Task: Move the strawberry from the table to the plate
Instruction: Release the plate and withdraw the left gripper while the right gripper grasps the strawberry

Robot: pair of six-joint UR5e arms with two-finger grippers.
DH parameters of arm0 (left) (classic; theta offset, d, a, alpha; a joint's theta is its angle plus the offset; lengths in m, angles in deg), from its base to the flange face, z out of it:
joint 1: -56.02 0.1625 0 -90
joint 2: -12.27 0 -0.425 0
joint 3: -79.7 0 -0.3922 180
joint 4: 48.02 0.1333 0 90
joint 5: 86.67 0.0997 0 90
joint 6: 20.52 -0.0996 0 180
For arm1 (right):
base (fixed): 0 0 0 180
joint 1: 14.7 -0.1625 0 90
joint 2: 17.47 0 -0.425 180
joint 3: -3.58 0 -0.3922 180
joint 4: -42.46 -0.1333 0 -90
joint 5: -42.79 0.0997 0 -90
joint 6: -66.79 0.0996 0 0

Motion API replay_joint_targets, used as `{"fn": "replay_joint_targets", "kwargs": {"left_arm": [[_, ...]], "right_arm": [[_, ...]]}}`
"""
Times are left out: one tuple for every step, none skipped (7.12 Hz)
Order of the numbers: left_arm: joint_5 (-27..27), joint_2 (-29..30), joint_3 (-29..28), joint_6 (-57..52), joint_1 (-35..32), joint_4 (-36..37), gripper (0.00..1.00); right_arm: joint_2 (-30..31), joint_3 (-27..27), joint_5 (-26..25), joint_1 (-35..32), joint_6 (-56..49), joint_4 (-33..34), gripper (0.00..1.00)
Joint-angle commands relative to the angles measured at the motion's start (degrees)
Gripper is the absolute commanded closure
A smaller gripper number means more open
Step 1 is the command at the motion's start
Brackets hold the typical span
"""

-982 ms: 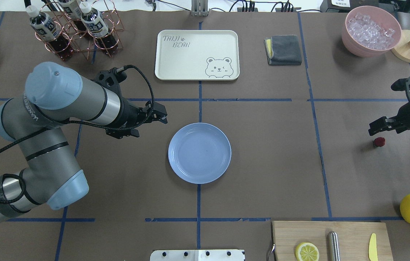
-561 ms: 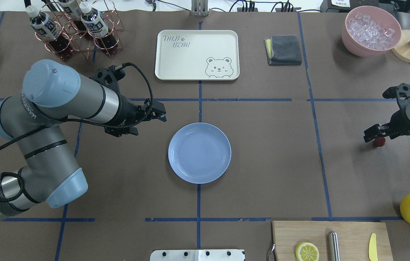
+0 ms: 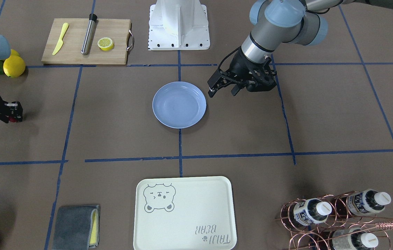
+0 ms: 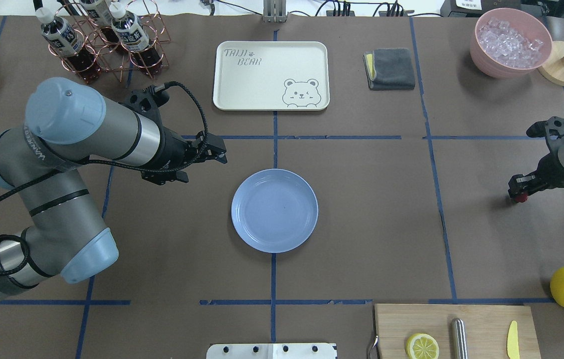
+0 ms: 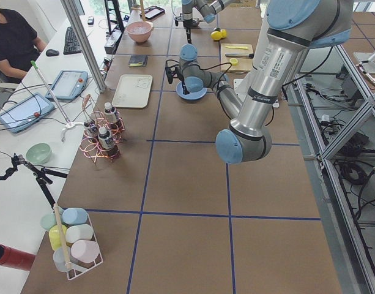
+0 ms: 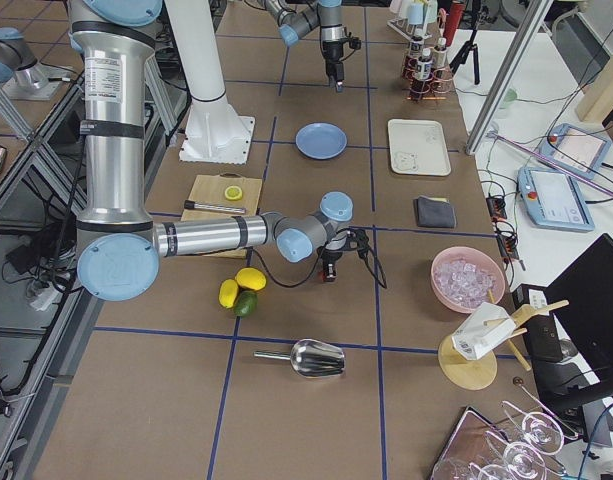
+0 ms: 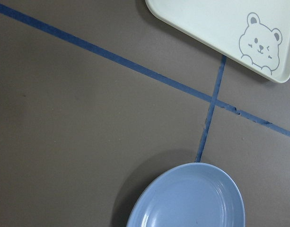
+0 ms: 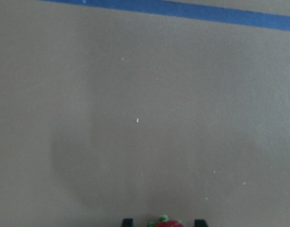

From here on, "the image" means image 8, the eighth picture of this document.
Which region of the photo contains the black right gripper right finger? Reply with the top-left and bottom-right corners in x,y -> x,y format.
194,219 -> 208,227

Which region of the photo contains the red strawberry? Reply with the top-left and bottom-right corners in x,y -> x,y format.
148,215 -> 183,227

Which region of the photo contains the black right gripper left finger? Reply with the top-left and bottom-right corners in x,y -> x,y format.
122,218 -> 133,227

